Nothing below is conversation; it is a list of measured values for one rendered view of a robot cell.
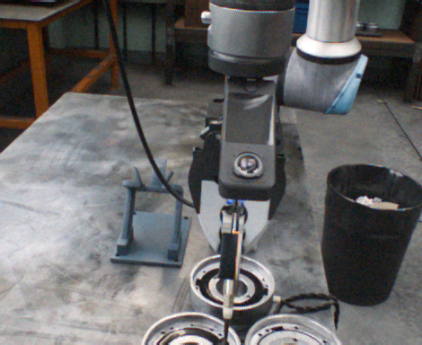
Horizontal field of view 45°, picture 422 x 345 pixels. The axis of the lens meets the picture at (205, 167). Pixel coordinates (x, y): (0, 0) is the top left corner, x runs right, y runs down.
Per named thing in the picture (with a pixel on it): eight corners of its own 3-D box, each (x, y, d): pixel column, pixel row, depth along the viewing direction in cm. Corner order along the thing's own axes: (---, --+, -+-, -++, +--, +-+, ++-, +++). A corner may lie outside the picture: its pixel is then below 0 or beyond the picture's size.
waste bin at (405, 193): (409, 318, 180) (441, 214, 161) (313, 308, 182) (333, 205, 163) (388, 260, 211) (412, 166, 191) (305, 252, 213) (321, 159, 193)
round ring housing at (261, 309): (181, 328, 61) (182, 302, 59) (196, 273, 70) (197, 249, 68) (269, 341, 60) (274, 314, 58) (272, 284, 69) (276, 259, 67)
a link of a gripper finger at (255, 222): (268, 228, 59) (269, 156, 55) (270, 260, 54) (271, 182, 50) (241, 228, 59) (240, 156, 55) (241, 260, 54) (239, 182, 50)
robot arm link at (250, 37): (298, 13, 41) (197, 7, 42) (291, 69, 43) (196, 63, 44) (292, -1, 48) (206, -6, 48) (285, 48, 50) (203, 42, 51)
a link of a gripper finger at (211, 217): (222, 226, 59) (235, 156, 55) (219, 258, 54) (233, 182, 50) (196, 223, 60) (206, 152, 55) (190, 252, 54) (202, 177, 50)
